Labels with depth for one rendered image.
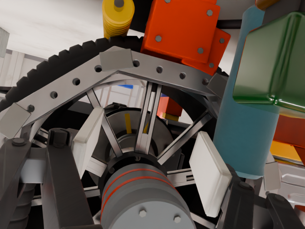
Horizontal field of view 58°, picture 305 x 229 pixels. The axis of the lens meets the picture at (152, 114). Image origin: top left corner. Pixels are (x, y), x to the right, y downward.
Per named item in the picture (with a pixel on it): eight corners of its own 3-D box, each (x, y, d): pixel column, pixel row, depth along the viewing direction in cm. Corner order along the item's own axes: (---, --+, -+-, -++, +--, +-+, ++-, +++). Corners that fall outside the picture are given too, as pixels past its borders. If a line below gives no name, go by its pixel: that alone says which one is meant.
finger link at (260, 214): (238, 204, 14) (291, 215, 15) (214, 160, 19) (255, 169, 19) (228, 227, 15) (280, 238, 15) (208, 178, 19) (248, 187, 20)
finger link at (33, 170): (56, 193, 14) (-4, 180, 14) (80, 151, 19) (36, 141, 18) (61, 166, 13) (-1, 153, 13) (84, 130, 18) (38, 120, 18)
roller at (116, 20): (106, 26, 75) (101, 46, 75) (105, -20, 46) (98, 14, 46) (127, 32, 76) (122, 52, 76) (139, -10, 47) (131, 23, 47)
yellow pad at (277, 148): (249, 134, 108) (246, 146, 108) (270, 139, 94) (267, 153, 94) (281, 141, 111) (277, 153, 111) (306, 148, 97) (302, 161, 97)
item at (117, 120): (95, 102, 97) (78, 190, 98) (94, 102, 89) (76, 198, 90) (181, 119, 103) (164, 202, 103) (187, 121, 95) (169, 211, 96)
